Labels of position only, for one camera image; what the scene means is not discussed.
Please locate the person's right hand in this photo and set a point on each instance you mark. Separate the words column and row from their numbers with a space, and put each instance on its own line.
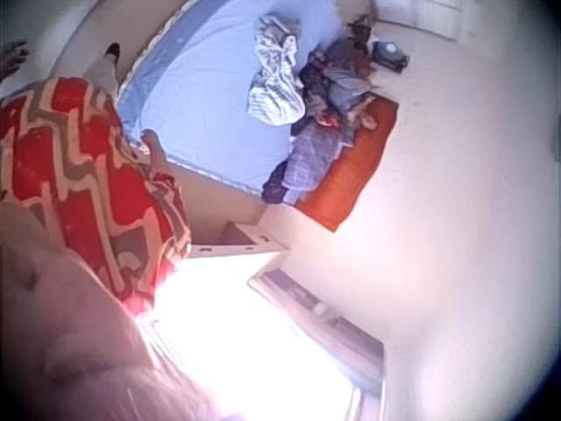
column 154, row 151

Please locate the person's left hand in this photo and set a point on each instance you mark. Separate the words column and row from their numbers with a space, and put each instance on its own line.
column 12, row 59

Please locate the person's right fingers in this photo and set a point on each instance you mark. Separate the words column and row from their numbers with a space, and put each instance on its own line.
column 149, row 138

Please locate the person's left fingers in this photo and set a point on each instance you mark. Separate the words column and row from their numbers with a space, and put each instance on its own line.
column 18, row 49

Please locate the blue sheeted mattress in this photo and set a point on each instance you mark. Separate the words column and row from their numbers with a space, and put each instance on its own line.
column 206, row 87

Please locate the person's legs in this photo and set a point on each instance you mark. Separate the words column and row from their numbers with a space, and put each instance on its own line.
column 104, row 72

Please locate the white striped crumpled cloth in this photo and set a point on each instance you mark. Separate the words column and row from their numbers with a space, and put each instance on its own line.
column 274, row 83

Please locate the blue checked cloth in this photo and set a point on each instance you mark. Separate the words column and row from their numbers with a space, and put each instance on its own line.
column 309, row 158

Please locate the heap of dark clothes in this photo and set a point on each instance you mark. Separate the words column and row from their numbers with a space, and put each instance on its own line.
column 337, row 74

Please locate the orange floor mat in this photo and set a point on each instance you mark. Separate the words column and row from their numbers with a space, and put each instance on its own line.
column 355, row 175

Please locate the dark bag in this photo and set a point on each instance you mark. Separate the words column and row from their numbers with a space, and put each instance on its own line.
column 391, row 54

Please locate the white door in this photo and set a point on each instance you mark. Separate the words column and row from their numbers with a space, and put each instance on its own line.
column 421, row 15

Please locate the beige bed frame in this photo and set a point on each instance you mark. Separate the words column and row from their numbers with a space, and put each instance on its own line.
column 228, row 210

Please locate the window frame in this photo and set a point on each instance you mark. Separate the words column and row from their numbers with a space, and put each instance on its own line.
column 333, row 329

